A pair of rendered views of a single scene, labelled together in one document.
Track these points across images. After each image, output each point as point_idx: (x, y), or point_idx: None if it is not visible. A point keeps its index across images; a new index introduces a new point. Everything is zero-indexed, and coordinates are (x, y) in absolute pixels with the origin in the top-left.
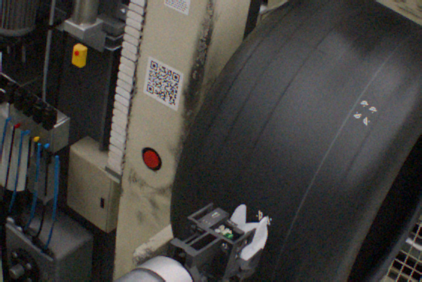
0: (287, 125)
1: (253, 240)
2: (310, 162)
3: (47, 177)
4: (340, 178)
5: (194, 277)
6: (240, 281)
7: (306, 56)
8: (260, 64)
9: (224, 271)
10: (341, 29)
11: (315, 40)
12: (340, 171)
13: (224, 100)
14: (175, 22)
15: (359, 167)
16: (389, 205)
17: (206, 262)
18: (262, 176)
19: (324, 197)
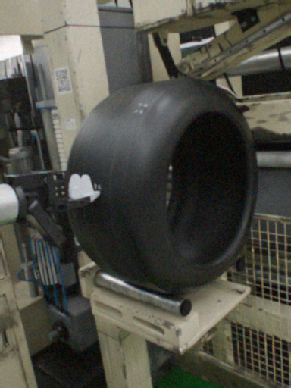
0: (101, 133)
1: (80, 188)
2: (112, 144)
3: (54, 261)
4: (129, 144)
5: (17, 192)
6: (67, 208)
7: (112, 102)
8: (89, 116)
9: (49, 196)
10: (135, 87)
11: (118, 95)
12: (129, 141)
13: (75, 139)
14: (73, 136)
15: (141, 136)
16: (233, 223)
17: (36, 191)
18: (92, 164)
19: (122, 158)
